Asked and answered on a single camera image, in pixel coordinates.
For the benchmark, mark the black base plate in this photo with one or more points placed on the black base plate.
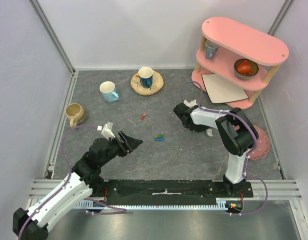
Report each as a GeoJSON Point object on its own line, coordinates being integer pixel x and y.
{"type": "Point", "coordinates": [128, 191]}

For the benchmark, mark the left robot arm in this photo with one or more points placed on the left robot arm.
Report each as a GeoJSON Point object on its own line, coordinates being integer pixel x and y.
{"type": "Point", "coordinates": [82, 180]}

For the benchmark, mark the dark blue mug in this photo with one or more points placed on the dark blue mug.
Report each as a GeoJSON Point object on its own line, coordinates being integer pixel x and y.
{"type": "Point", "coordinates": [146, 76]}

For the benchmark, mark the beige floral plate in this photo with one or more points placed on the beige floral plate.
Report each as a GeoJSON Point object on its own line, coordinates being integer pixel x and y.
{"type": "Point", "coordinates": [156, 86]}

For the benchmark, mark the red cup in bowl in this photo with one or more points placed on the red cup in bowl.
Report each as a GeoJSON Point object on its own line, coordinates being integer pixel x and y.
{"type": "Point", "coordinates": [244, 68]}

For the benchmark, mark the light blue mug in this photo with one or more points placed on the light blue mug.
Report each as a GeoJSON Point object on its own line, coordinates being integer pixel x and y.
{"type": "Point", "coordinates": [108, 91]}

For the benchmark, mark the dark patterned bowl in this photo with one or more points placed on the dark patterned bowl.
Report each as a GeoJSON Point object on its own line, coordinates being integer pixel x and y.
{"type": "Point", "coordinates": [254, 66]}

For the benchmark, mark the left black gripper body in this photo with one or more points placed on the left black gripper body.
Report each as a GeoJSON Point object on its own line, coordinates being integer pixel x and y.
{"type": "Point", "coordinates": [116, 147]}

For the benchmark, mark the grey-blue mug on shelf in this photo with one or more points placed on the grey-blue mug on shelf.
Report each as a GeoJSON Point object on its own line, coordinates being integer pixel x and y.
{"type": "Point", "coordinates": [210, 49]}

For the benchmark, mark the pink three-tier shelf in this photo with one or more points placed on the pink three-tier shelf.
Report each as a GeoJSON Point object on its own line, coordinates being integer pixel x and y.
{"type": "Point", "coordinates": [243, 56]}

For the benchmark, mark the pink dotted plate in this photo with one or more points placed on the pink dotted plate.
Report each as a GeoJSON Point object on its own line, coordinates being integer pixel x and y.
{"type": "Point", "coordinates": [263, 145]}

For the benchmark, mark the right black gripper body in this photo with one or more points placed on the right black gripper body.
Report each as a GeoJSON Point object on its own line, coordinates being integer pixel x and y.
{"type": "Point", "coordinates": [183, 116]}

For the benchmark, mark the beige mug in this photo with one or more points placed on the beige mug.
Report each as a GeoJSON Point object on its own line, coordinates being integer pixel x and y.
{"type": "Point", "coordinates": [75, 113]}

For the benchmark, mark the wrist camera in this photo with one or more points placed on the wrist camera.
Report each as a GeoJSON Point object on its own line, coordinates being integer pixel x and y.
{"type": "Point", "coordinates": [106, 130]}
{"type": "Point", "coordinates": [190, 104]}

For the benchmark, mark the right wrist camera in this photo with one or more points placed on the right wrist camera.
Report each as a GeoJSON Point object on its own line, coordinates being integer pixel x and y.
{"type": "Point", "coordinates": [190, 104]}

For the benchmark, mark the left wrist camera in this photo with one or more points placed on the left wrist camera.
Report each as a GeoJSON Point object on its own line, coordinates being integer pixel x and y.
{"type": "Point", "coordinates": [106, 130]}

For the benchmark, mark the white square plate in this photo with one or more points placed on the white square plate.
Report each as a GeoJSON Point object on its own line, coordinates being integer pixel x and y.
{"type": "Point", "coordinates": [221, 90]}

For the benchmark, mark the white remote control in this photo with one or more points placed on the white remote control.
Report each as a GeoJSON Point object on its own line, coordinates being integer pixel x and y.
{"type": "Point", "coordinates": [209, 132]}

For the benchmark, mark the blue-white cable duct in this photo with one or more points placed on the blue-white cable duct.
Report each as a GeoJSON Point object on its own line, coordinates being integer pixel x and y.
{"type": "Point", "coordinates": [218, 205]}

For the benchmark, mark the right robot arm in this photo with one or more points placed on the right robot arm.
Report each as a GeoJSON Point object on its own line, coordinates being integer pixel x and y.
{"type": "Point", "coordinates": [237, 133]}

